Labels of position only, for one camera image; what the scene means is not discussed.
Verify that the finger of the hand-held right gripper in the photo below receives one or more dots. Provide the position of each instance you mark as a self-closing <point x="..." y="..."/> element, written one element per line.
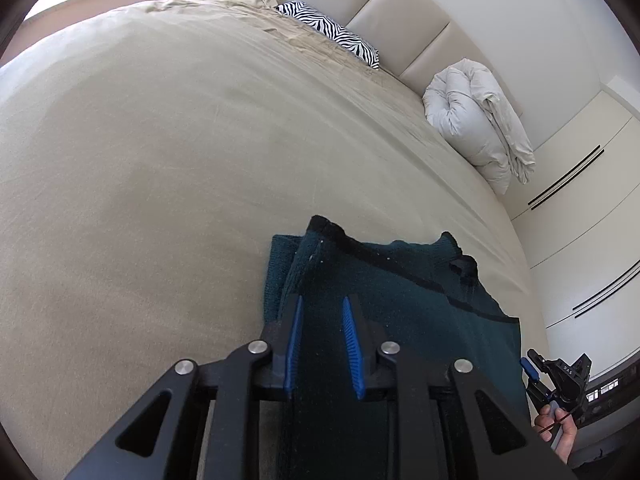
<point x="529" y="367"/>
<point x="540" y="394"/>

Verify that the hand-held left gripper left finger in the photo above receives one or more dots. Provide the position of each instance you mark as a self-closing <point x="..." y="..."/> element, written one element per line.
<point x="292" y="355"/>

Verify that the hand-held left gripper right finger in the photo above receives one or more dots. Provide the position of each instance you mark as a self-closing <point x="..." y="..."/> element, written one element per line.
<point x="352" y="352"/>

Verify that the dark green sweater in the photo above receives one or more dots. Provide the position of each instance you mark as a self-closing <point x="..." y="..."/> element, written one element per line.
<point x="410" y="310"/>

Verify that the person's right hand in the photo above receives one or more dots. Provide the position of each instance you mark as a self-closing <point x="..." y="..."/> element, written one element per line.
<point x="562" y="440"/>

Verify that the white wardrobe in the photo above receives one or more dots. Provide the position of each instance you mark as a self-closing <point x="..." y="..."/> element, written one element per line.
<point x="590" y="230"/>

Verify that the bed with beige sheet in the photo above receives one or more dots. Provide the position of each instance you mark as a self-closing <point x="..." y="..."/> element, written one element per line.
<point x="150" y="160"/>

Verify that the folded white duvet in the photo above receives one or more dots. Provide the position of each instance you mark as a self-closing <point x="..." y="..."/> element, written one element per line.
<point x="470" y="120"/>

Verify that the zebra print pillow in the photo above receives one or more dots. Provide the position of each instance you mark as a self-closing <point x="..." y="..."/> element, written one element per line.
<point x="325" y="27"/>

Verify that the beige padded headboard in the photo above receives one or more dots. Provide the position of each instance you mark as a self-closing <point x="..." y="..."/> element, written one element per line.
<point x="390" y="15"/>

